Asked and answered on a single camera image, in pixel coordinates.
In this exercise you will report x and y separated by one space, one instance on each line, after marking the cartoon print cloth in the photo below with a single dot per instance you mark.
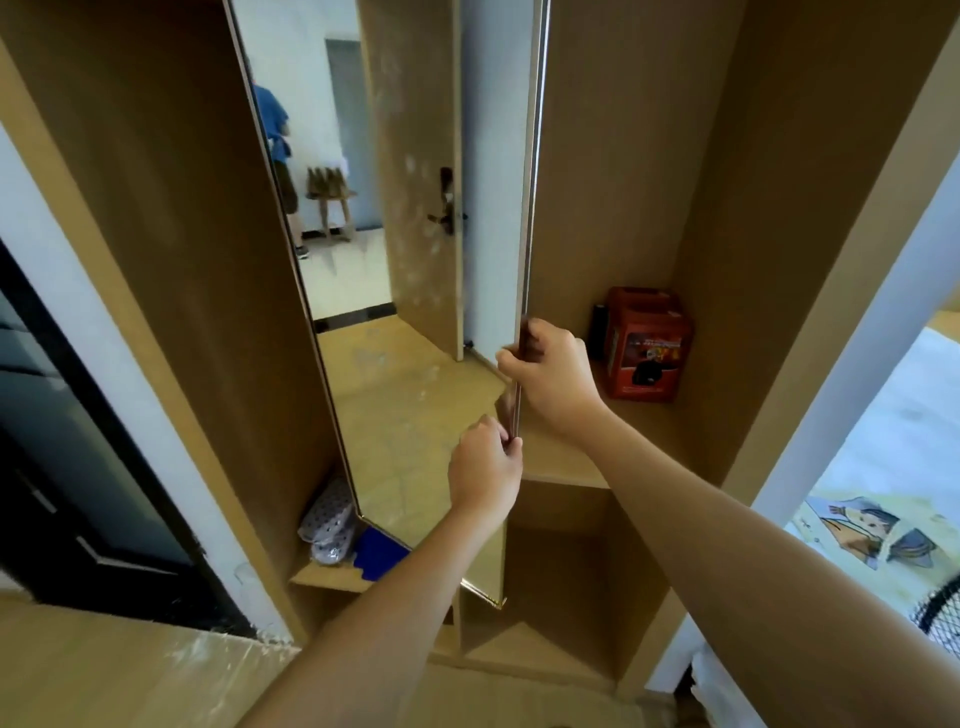
862 525

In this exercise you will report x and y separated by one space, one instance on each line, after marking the wooden wardrobe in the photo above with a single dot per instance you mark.
187 225

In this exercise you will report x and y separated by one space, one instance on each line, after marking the grey dotted slipper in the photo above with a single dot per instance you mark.
326 510
337 547

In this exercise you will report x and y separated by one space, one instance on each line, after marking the person's right forearm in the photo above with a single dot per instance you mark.
750 585

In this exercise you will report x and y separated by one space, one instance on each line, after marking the tall framed mirror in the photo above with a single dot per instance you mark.
405 420

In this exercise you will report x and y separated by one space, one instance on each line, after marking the white bed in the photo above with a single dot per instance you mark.
900 427

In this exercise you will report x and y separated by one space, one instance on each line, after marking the person's right hand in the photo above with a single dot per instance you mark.
559 375

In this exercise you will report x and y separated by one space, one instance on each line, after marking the person's left forearm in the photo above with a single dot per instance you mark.
375 637

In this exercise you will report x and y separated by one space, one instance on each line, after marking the person's left hand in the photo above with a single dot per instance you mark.
486 472

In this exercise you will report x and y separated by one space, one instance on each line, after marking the black standing fan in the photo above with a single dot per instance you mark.
941 619

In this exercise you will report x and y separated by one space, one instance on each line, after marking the blue cloth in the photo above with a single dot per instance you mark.
379 555

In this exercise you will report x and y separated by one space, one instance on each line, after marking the red box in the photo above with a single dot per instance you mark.
649 352

